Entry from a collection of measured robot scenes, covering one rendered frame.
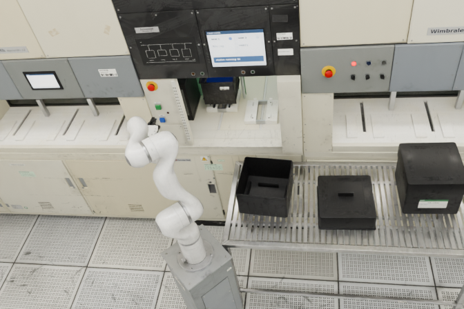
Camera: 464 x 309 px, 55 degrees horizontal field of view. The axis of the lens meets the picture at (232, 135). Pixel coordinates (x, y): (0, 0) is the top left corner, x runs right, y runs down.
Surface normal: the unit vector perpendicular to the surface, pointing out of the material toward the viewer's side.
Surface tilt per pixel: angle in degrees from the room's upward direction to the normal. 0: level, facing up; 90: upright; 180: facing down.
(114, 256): 0
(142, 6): 90
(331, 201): 0
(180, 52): 90
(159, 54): 90
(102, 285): 0
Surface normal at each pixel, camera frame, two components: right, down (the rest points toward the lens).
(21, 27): -0.13, 0.70
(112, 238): -0.14, -0.71
